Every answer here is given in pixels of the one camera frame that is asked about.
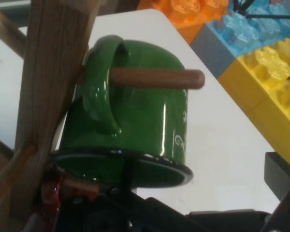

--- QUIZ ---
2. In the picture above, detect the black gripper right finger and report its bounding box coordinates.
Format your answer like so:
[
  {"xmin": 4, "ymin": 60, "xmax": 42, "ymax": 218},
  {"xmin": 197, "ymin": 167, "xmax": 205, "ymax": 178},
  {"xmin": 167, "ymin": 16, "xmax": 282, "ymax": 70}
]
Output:
[{"xmin": 264, "ymin": 151, "xmax": 290, "ymax": 232}]

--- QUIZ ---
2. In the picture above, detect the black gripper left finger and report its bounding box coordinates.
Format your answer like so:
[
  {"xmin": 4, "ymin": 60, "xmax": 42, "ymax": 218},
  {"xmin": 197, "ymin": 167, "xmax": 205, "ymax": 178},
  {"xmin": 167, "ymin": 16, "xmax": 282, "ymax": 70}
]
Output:
[{"xmin": 59, "ymin": 157, "xmax": 208, "ymax": 232}]

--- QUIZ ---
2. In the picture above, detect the green enamel mug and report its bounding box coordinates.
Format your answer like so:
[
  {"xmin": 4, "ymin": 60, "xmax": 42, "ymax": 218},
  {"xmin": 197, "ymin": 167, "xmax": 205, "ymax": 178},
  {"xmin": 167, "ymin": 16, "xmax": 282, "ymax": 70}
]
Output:
[{"xmin": 48, "ymin": 35, "xmax": 194, "ymax": 189}]

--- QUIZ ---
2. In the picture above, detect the yellow giant toy brick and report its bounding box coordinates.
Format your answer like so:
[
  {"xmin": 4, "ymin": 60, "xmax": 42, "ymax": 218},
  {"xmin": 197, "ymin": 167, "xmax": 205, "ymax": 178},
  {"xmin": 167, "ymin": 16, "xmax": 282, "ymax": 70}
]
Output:
[{"xmin": 217, "ymin": 40, "xmax": 290, "ymax": 167}]

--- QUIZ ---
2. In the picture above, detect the red ceramic mug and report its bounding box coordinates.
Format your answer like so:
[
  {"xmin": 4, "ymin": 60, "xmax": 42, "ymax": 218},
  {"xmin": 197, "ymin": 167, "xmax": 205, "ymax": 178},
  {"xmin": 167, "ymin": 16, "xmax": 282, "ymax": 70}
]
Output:
[{"xmin": 40, "ymin": 174, "xmax": 66, "ymax": 232}]

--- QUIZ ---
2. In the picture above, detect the light blue giant toy brick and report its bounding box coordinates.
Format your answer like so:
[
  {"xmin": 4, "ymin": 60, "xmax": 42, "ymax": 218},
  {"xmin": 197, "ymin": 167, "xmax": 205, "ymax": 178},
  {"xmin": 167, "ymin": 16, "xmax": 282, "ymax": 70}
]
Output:
[{"xmin": 206, "ymin": 0, "xmax": 290, "ymax": 58}]

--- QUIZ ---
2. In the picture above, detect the black tripod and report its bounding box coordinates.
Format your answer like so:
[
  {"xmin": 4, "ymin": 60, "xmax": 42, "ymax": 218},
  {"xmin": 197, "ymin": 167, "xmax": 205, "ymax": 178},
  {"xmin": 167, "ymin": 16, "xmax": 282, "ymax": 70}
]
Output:
[{"xmin": 231, "ymin": 0, "xmax": 290, "ymax": 80}]

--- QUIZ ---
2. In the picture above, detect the brown wooden mug tree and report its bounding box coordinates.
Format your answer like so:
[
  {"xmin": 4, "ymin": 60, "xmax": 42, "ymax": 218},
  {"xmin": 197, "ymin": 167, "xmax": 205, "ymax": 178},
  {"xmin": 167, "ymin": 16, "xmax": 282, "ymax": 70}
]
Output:
[{"xmin": 0, "ymin": 0, "xmax": 205, "ymax": 232}]

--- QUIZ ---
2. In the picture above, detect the orange giant toy brick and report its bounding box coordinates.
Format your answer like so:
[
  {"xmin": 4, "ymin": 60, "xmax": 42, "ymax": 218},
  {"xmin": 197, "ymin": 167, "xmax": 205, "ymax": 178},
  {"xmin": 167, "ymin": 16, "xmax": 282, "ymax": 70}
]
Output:
[{"xmin": 137, "ymin": 0, "xmax": 230, "ymax": 45}]

